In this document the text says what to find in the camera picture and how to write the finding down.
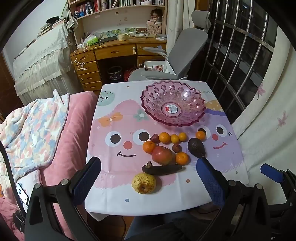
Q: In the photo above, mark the green tissue pack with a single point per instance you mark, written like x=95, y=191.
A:
x=92, y=41

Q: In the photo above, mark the doll figure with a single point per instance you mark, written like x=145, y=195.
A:
x=154, y=16

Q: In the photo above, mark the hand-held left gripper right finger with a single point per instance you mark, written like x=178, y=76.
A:
x=210, y=183

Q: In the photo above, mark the cartoon printed tablecloth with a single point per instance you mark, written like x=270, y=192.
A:
x=120, y=129

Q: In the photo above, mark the metal window grille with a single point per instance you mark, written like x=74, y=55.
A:
x=233, y=41

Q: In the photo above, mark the small yellow-orange tangerine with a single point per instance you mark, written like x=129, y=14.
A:
x=182, y=136
x=175, y=138

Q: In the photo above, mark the row of books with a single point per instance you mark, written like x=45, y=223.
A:
x=86, y=8

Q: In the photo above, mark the wooden desk with drawers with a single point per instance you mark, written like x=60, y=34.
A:
x=111, y=52

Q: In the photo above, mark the white storage box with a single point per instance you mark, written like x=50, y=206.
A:
x=157, y=67

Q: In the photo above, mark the cream mug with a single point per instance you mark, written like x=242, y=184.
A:
x=122, y=37

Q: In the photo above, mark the patterned cardboard box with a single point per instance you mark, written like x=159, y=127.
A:
x=154, y=29

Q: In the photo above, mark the pink plastic fruit bowl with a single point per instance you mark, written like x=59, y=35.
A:
x=173, y=102

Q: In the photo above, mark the small dark red fruit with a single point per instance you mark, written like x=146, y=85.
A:
x=176, y=147
x=154, y=138

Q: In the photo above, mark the brown wooden door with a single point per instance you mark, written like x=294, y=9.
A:
x=8, y=88

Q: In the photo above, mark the black hat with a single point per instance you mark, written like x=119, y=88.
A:
x=52, y=19

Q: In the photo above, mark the white flower print curtain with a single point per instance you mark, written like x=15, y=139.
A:
x=270, y=92

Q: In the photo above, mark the white smartphone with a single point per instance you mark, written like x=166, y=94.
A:
x=22, y=193

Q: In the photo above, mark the grey office chair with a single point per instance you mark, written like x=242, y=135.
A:
x=185, y=44

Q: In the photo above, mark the black bucket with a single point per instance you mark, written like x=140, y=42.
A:
x=115, y=73

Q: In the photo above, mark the blackened banana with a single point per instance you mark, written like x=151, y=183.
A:
x=161, y=169

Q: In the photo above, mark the orange tangerine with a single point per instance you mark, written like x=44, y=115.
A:
x=149, y=147
x=182, y=158
x=200, y=135
x=164, y=137

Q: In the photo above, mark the wooden bookshelf hutch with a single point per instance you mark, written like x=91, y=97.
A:
x=120, y=16

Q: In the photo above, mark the person's leg in jeans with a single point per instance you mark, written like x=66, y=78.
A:
x=148, y=226

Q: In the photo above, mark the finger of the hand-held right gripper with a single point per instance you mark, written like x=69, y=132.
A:
x=272, y=172

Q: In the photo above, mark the pink plush blanket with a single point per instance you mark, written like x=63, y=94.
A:
x=69, y=143

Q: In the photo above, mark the pastel patterned fleece blanket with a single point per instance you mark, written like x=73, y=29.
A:
x=32, y=134

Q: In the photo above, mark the red apple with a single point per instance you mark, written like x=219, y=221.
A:
x=162, y=155

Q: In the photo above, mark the dark green avocado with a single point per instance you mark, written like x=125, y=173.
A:
x=196, y=147

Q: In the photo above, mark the white lace cover cloth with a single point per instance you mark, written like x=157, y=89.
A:
x=41, y=62

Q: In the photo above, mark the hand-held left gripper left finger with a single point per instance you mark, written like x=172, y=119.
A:
x=85, y=179

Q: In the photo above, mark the yellow spotted pear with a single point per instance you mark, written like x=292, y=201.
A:
x=143, y=183

